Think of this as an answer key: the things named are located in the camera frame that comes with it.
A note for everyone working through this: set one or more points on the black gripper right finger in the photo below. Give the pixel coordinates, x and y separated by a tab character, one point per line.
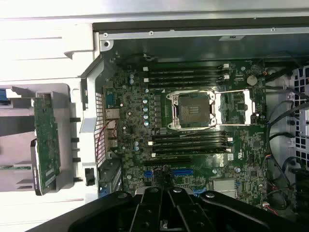
186	212

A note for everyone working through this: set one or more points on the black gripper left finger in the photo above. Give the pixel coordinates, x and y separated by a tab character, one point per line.
149	210

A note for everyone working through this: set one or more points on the blue expansion slot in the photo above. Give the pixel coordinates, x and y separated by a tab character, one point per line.
183	172

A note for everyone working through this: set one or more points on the silver chipset heatsink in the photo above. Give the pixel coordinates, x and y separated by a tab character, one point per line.
223	187

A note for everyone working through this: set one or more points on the green motherboard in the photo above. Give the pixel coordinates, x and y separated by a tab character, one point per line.
241	149

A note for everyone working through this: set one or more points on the CPU socket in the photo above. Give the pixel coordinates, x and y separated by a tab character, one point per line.
193	108

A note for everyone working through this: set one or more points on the grey parts rack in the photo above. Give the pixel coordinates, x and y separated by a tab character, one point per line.
67	135

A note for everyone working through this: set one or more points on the metal socket cover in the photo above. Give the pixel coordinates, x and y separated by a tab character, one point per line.
247	106

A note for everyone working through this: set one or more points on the silver coin battery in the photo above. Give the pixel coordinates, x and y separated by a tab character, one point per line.
252	79

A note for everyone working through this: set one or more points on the perforated metal disk bay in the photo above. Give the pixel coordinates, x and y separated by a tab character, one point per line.
300	108

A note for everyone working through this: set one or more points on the open grey PC case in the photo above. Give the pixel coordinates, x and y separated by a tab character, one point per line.
193	33

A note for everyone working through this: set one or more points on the blue disk carrier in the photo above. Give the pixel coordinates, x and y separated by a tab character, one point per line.
3	96

